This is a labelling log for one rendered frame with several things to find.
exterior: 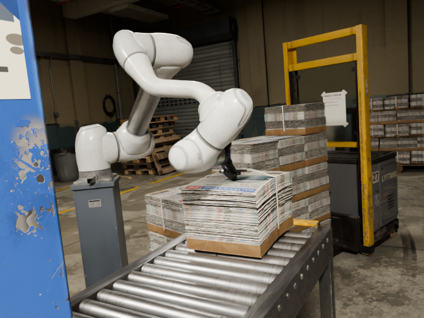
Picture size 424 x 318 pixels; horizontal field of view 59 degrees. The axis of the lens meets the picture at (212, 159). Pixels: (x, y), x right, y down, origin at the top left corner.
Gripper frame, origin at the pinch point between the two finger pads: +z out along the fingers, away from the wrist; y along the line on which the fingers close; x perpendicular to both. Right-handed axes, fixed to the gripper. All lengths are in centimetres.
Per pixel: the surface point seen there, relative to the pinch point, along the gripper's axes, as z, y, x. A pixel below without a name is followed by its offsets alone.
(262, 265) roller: -20.3, 35.2, 16.1
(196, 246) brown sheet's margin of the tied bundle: -17.1, 33.0, -10.5
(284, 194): 8.9, 17.0, 13.2
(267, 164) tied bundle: 102, 12, -31
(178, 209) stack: 36, 32, -56
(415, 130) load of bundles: 577, -10, 38
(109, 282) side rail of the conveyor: -47, 38, -23
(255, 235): -17.0, 26.6, 12.3
